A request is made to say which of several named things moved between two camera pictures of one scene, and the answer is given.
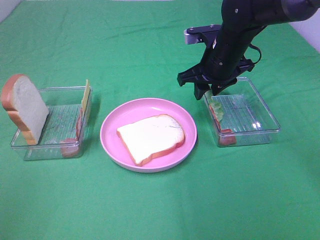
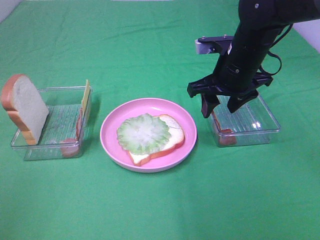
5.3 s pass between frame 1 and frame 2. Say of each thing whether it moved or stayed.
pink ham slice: stayed
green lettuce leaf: moved
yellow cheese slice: stayed
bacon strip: stayed
